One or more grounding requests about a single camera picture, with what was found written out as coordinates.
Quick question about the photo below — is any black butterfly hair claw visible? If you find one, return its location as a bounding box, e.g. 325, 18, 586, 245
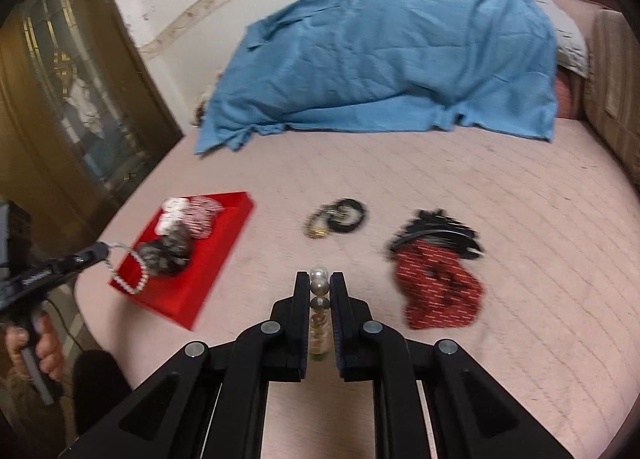
387, 209, 485, 260

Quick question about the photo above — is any grey sheer scrunchie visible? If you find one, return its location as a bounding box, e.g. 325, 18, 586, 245
136, 225, 193, 276

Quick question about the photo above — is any person's left hand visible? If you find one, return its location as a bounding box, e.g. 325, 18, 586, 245
6, 312, 65, 381

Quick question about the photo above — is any red polka dot scrunchie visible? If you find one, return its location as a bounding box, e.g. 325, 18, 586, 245
395, 240, 484, 330

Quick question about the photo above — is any grey pillow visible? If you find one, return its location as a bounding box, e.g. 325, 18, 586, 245
534, 0, 589, 78

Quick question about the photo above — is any pink quilted mattress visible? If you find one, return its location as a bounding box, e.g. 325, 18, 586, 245
75, 120, 639, 458

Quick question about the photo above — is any white floral scrunchie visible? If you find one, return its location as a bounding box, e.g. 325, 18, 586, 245
155, 197, 191, 236

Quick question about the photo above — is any small white pearl bracelet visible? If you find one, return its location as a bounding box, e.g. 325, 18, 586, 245
103, 242, 151, 296

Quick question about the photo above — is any striped beige cushion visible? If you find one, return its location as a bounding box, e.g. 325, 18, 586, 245
585, 10, 639, 182

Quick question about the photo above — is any blue cloth cover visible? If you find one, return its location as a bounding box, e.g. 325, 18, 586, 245
195, 0, 558, 154

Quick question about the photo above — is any floral patterned blanket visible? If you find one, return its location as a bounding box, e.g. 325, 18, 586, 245
191, 70, 224, 127

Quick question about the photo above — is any black beaded hair tie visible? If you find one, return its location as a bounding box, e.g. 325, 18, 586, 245
326, 197, 370, 235

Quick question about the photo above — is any gold leopard bead bracelet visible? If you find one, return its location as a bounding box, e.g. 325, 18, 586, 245
304, 204, 338, 240

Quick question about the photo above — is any brown glass panel door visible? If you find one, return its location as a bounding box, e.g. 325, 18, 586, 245
1, 0, 182, 255

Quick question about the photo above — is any red white checked scrunchie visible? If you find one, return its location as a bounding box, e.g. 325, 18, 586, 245
182, 196, 224, 239

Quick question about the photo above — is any large pearl bead bracelet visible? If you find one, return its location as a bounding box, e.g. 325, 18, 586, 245
308, 265, 332, 363

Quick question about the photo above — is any red jewelry tray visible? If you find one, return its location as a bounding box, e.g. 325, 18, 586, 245
110, 192, 254, 329

